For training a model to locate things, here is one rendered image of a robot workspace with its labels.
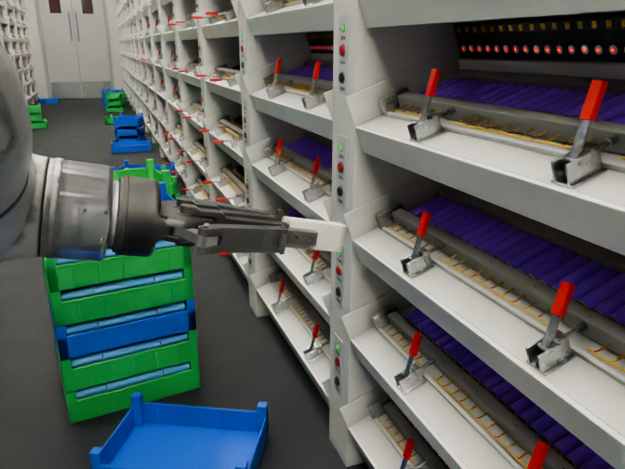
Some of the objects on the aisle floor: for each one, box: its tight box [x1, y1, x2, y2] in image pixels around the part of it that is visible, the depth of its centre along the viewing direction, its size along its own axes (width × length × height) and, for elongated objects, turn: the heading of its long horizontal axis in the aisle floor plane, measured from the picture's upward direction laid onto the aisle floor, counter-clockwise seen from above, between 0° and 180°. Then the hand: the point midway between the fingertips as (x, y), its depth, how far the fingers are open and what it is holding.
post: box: [329, 0, 468, 467], centre depth 93 cm, size 20×9×170 cm, turn 110°
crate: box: [89, 392, 269, 469], centre depth 114 cm, size 30×20×8 cm
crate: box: [57, 354, 201, 424], centre depth 139 cm, size 30×20×8 cm
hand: (312, 234), depth 60 cm, fingers closed
